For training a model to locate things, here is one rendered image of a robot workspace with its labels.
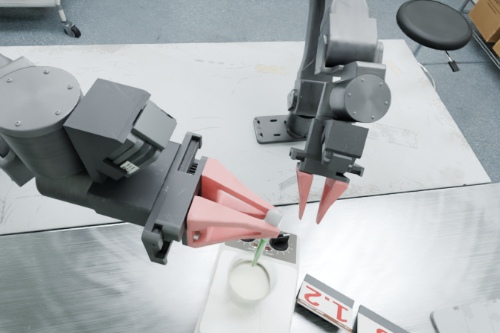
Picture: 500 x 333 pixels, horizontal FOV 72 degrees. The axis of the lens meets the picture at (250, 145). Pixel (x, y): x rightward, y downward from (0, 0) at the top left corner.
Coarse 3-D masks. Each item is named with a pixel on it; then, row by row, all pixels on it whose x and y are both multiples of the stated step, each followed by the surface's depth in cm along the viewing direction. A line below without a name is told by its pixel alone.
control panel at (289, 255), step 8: (280, 232) 60; (240, 240) 56; (256, 240) 57; (296, 240) 59; (240, 248) 54; (264, 248) 55; (272, 248) 56; (288, 248) 57; (296, 248) 57; (272, 256) 54; (280, 256) 55; (288, 256) 55
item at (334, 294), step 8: (304, 280) 59; (312, 280) 59; (320, 288) 58; (328, 288) 58; (296, 296) 57; (328, 296) 57; (336, 296) 58; (344, 296) 58; (344, 304) 57; (352, 304) 57; (312, 312) 56; (352, 312) 56; (328, 320) 52
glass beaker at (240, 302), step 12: (240, 252) 44; (252, 252) 45; (264, 252) 44; (228, 264) 43; (264, 264) 46; (228, 276) 42; (276, 276) 43; (228, 288) 44; (276, 288) 42; (240, 300) 43; (252, 300) 41; (264, 300) 46
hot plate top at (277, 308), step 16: (224, 256) 51; (224, 272) 50; (288, 272) 51; (224, 288) 49; (288, 288) 50; (208, 304) 47; (224, 304) 47; (272, 304) 48; (288, 304) 48; (208, 320) 46; (224, 320) 46; (240, 320) 47; (256, 320) 47; (272, 320) 47; (288, 320) 47
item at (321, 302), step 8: (304, 288) 57; (312, 288) 57; (304, 296) 55; (312, 296) 56; (320, 296) 56; (312, 304) 54; (320, 304) 54; (328, 304) 55; (336, 304) 56; (328, 312) 53; (336, 312) 54; (344, 312) 55; (344, 320) 53
